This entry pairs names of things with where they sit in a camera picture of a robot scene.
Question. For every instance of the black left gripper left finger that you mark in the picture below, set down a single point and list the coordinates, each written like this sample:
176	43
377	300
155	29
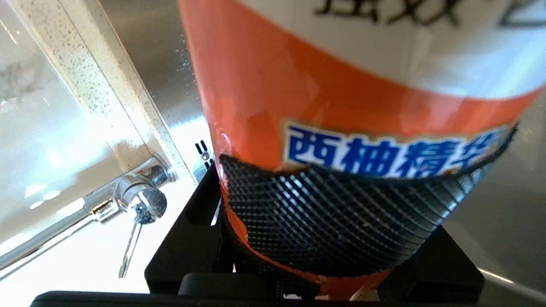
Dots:
183	247

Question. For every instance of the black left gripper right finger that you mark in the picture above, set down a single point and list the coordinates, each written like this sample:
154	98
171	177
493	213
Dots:
448	273

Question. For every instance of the yellow-capped orange dish soap bottle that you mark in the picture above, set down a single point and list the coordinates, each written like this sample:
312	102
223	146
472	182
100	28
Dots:
298	85

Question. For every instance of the stainless steel sink basin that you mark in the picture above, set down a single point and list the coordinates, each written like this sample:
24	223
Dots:
149	51

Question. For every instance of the chrome kitchen faucet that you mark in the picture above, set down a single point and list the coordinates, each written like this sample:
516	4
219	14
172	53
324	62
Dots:
140	198

